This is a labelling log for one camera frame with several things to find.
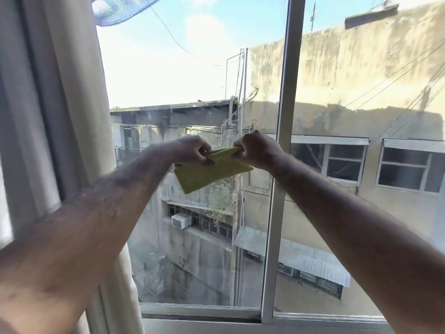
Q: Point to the person's right hand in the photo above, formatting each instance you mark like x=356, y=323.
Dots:
x=259, y=149

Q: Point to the person's left hand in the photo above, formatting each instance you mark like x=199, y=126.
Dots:
x=186, y=149

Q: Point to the person's right fingers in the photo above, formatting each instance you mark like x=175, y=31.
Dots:
x=240, y=146

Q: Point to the person's left fingers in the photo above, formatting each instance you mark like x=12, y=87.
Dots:
x=208, y=157

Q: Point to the yellow cleaning cloth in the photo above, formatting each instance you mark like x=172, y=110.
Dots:
x=212, y=168

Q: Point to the person's right forearm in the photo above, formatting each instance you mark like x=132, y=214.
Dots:
x=354, y=233

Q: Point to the person's left forearm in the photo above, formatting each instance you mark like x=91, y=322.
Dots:
x=80, y=233

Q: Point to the green hanging plant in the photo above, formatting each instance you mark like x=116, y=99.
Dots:
x=218, y=203

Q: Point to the white air conditioner unit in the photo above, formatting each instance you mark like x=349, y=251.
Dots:
x=181, y=220

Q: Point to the white framed building window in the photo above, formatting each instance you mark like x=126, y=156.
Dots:
x=410, y=166
x=330, y=158

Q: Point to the corrugated metal awning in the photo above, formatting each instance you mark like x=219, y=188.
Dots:
x=295, y=255

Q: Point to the beige curtain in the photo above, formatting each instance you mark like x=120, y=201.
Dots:
x=52, y=135

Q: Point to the blue mesh net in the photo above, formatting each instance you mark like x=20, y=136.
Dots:
x=121, y=8

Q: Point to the white window frame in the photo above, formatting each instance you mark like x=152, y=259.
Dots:
x=278, y=177

